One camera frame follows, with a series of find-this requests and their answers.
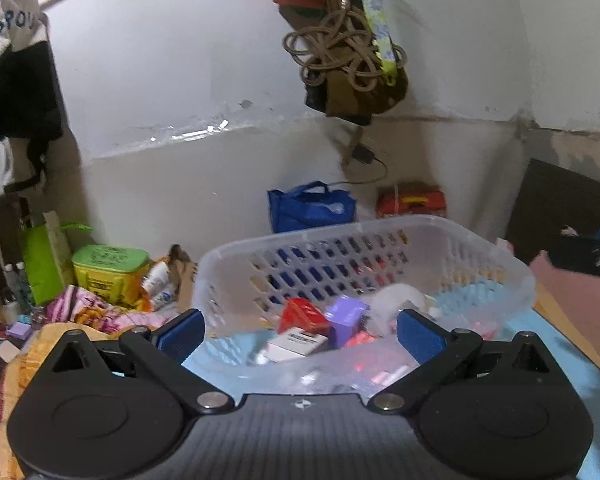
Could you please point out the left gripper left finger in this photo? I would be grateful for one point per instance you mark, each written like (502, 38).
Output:
(161, 353)

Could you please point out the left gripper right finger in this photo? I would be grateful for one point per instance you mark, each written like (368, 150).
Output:
(441, 355)

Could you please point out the pink tissue pack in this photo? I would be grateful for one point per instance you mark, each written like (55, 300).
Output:
(372, 365)

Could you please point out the white round object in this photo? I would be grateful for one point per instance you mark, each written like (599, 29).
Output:
(385, 305)

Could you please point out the purple box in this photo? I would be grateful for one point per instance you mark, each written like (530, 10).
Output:
(345, 318)

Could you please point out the red small box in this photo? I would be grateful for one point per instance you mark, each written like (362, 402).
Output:
(299, 312)

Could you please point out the white Kent cigarette pack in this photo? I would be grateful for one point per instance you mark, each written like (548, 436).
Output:
(294, 344)

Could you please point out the white bottle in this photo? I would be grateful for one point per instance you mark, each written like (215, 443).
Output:
(157, 289)

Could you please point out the brown cardboard box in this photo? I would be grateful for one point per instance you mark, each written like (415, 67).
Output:
(183, 273)

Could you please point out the green yellow lidded tub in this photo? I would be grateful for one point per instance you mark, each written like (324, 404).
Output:
(112, 273)

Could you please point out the floral pink blanket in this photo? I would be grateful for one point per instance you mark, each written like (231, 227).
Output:
(77, 305)

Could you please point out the clear plastic basket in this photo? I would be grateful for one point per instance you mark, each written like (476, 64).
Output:
(241, 289)

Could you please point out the yellow patterned blanket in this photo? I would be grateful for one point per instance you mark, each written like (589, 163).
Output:
(18, 375)

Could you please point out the green paper bag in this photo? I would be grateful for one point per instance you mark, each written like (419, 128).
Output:
(47, 256)

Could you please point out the red gift box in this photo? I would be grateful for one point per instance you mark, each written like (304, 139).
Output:
(404, 198)

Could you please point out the blue shopping bag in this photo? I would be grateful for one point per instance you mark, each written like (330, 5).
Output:
(309, 206)

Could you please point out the black power adapter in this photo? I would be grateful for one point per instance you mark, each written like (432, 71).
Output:
(357, 151)

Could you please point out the white black hanging jacket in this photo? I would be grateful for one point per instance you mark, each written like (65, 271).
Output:
(31, 111)

